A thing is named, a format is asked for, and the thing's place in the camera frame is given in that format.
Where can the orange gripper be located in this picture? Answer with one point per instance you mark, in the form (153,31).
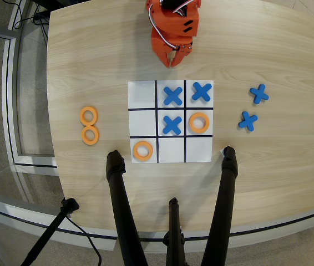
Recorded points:
(160,46)

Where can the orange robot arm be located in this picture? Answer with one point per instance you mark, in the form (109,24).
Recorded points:
(173,20)

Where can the blue foam cross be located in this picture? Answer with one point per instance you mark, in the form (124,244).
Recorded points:
(201,91)
(259,94)
(172,125)
(248,121)
(172,96)

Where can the white tic-tac-toe grid sheet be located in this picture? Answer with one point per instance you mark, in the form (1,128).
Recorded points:
(141,122)

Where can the small white paper tag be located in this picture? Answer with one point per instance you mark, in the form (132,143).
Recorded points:
(222,152)

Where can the black tripod leg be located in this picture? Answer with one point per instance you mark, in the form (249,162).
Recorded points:
(175,235)
(223,199)
(121,199)

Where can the thin black stand pole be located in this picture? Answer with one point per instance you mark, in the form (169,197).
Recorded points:
(48,232)

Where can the grey metal glass partition frame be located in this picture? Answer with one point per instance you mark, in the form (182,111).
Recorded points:
(8,110)

